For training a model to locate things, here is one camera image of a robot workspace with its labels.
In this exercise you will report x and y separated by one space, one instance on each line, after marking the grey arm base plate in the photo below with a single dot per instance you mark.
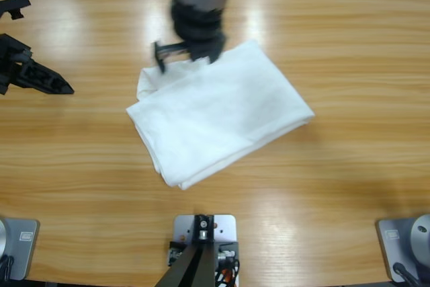
386 253
23 256

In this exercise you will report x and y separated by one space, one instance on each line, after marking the white t-shirt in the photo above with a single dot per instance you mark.
218 115

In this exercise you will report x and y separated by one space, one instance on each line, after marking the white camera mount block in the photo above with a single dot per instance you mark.
225 230

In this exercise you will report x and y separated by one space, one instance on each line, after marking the dark camera post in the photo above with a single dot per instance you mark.
198 260

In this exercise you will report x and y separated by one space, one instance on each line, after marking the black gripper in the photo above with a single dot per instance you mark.
13 51
200 31

